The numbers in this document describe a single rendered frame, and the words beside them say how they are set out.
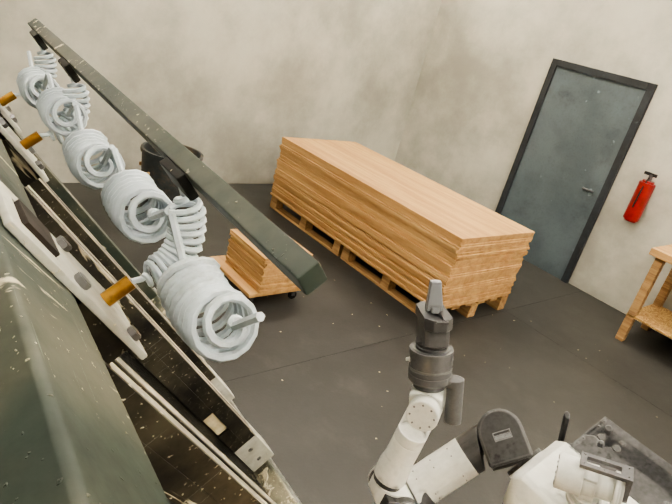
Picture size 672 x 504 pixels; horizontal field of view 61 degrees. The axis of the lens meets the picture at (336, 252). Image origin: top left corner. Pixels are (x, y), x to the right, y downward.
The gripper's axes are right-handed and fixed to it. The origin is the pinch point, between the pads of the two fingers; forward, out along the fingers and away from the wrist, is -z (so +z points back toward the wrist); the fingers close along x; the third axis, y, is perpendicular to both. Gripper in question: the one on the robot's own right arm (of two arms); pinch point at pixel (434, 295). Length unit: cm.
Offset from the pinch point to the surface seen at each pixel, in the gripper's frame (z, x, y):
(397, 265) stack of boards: 85, -351, -52
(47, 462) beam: -19, 83, 37
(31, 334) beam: -21, 75, 41
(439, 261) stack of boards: 72, -315, -79
